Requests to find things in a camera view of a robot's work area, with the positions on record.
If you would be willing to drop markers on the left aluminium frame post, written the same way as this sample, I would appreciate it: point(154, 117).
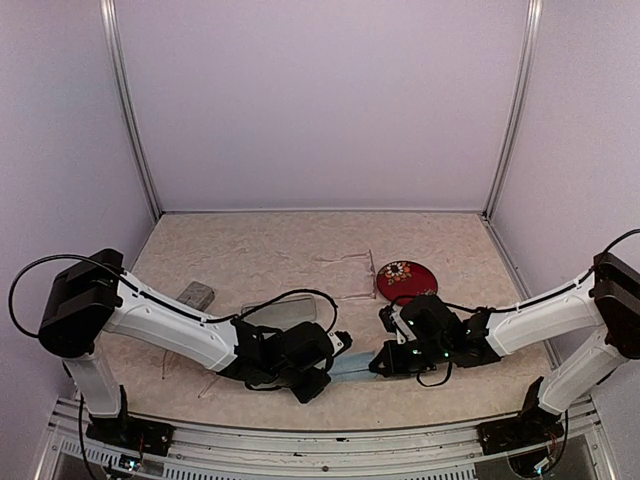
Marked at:
point(116, 53)

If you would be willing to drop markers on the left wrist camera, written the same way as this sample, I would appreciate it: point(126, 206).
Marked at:
point(341, 341)

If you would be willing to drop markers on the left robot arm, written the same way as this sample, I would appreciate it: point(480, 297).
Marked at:
point(97, 295)

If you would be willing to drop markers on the aluminium frame post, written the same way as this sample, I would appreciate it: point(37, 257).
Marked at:
point(116, 53)
point(517, 106)

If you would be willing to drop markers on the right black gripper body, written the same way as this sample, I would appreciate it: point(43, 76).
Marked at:
point(412, 363)

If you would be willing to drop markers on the front aluminium rail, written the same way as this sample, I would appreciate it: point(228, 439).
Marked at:
point(207, 451)

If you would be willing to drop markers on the grey glasses case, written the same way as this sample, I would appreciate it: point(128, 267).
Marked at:
point(197, 295)

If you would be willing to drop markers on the right aluminium frame post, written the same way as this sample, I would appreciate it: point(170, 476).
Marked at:
point(517, 106)

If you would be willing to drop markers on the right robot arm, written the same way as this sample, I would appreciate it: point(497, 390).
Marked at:
point(605, 298)

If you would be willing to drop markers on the large blue cleaning cloth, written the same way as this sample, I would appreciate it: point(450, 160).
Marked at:
point(353, 367)

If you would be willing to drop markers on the pink glasses case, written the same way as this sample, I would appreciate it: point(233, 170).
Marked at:
point(284, 314)

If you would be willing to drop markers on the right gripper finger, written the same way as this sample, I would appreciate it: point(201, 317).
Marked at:
point(383, 359)
point(382, 372)

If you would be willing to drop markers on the red lens sunglasses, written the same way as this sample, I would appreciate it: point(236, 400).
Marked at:
point(187, 373)

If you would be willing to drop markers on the clear pink glasses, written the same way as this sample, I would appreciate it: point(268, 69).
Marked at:
point(347, 277)

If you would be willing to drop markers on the red floral plate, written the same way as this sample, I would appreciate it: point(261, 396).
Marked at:
point(401, 280)

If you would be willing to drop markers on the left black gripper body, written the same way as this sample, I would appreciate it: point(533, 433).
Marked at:
point(305, 393)

